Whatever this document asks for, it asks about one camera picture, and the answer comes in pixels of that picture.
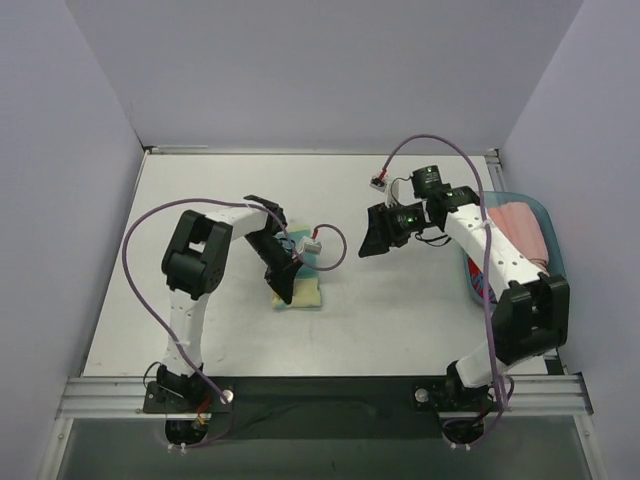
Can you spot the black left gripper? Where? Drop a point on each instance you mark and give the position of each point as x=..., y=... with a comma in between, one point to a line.
x=280, y=267

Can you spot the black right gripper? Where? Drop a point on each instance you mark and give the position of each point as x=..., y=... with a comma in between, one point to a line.
x=382, y=226

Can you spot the yellow teal towel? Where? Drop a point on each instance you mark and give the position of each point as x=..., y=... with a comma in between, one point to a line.
x=307, y=292

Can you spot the red blue patterned towel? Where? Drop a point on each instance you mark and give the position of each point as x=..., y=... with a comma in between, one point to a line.
x=482, y=287

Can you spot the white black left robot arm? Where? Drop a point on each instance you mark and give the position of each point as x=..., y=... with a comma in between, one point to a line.
x=194, y=265

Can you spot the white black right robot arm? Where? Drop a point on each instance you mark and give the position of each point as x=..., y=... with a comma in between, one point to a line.
x=532, y=311

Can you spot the pink rolled towel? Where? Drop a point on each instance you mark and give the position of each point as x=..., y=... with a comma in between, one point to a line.
x=518, y=223

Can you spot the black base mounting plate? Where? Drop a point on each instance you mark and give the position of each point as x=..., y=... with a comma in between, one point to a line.
x=323, y=408

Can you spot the blue plastic basket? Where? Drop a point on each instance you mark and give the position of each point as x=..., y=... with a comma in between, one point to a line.
x=555, y=265

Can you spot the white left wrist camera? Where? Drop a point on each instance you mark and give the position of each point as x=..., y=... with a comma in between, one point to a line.
x=309, y=245

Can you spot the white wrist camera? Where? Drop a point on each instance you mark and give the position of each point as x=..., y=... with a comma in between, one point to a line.
x=309, y=245
x=379, y=183

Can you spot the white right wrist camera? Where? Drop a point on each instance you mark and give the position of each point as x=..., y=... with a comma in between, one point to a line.
x=379, y=183

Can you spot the aluminium right frame rail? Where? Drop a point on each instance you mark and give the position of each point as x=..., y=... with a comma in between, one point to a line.
x=495, y=169

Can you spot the aluminium frame rail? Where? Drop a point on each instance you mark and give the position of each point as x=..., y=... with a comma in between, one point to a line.
x=122, y=397
x=495, y=169

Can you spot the aluminium front frame rail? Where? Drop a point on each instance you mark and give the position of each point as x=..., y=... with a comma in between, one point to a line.
x=122, y=397

